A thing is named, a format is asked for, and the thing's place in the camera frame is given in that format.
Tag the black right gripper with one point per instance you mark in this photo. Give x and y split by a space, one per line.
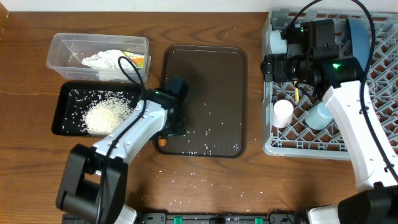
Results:
267 68

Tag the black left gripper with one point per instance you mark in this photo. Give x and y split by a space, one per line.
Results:
178 125

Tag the light blue rice bowl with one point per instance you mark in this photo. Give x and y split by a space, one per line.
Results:
277 44

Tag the orange carrot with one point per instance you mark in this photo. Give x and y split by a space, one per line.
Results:
162 142

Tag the yellow plastic spoon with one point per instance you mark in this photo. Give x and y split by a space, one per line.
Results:
296 92

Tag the pink plastic cup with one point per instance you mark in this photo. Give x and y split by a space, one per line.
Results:
282 113

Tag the light blue cup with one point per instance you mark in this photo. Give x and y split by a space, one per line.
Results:
319 117

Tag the colourful snack wrapper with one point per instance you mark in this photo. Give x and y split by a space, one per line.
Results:
136 59

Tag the dark blue bowl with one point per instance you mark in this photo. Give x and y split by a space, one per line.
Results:
359 37

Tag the white paper napkin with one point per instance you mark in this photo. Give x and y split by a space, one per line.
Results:
106 63

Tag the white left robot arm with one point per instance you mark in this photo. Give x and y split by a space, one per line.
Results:
94 180

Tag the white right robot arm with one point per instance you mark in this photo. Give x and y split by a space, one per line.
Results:
337 82

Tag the grey dishwasher rack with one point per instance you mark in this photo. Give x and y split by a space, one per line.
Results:
298 139

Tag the black waste tray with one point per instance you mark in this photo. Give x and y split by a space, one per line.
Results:
77 98

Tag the clear plastic waste bin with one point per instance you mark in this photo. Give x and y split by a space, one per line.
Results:
67 50

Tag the dark brown serving tray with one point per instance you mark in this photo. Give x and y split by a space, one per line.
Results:
215 107

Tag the white rice pile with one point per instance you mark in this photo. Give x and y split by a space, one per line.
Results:
106 116

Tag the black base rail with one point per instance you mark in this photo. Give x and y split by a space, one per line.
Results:
270 218

